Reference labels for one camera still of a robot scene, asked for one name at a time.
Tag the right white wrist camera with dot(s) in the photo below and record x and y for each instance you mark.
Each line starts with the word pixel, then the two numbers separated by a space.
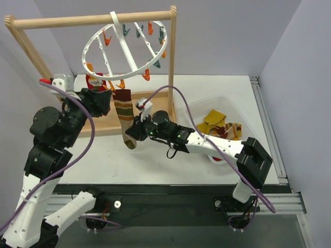
pixel 145 108

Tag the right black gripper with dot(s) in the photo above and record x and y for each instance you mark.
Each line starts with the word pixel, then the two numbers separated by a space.
pixel 138 128

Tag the white round clip hanger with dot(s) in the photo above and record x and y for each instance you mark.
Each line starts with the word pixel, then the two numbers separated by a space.
pixel 121 32

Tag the mustard yellow sock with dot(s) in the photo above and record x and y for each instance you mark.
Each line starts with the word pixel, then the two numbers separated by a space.
pixel 212 121

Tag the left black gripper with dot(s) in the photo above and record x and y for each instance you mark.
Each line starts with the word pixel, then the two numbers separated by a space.
pixel 93 101

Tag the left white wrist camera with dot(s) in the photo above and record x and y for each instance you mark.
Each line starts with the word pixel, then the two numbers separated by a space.
pixel 64 82

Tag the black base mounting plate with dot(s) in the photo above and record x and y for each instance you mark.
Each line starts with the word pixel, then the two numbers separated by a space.
pixel 151 205

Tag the maroon striped beige sock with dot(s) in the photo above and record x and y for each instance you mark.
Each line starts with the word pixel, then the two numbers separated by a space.
pixel 229 131

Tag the white plastic basket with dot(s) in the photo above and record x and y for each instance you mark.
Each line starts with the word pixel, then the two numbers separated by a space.
pixel 225 105

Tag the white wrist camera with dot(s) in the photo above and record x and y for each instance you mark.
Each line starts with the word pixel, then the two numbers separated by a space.
pixel 64 82
pixel 145 108

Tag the santa pattern red sock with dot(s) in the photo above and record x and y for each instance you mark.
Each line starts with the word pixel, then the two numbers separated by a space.
pixel 95 83

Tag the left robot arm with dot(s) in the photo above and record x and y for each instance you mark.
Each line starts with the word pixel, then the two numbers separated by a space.
pixel 54 132

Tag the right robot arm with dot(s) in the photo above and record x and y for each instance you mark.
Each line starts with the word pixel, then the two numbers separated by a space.
pixel 247 158

